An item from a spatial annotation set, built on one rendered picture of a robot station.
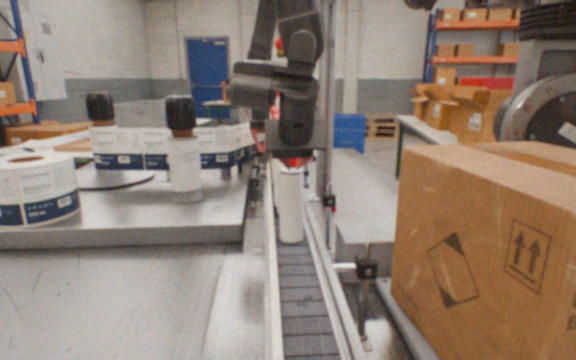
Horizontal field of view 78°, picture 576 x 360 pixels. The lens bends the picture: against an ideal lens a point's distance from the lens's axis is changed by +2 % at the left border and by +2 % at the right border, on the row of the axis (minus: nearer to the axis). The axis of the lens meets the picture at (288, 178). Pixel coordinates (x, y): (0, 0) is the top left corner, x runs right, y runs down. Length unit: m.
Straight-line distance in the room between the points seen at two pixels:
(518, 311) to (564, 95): 0.43
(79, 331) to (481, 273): 0.60
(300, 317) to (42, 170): 0.71
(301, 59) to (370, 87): 8.22
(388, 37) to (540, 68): 7.99
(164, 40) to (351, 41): 4.43
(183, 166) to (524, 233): 0.83
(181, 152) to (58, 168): 0.29
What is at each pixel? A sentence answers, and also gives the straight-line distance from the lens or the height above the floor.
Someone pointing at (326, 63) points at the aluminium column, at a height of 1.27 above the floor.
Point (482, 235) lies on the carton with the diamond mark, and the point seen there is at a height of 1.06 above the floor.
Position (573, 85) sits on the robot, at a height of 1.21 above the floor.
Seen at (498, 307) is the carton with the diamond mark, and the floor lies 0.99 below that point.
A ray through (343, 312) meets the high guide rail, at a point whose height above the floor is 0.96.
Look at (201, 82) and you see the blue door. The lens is 9.23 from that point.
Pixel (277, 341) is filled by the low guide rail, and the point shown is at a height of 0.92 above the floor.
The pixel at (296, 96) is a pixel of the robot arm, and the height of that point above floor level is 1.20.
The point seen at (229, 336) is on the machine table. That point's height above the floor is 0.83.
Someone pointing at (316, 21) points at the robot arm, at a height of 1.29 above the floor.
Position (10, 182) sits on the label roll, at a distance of 1.03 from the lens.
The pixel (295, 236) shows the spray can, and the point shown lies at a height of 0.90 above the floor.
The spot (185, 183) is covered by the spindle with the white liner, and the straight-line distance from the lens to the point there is 1.04.
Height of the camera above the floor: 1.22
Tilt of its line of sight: 16 degrees down
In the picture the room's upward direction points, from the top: straight up
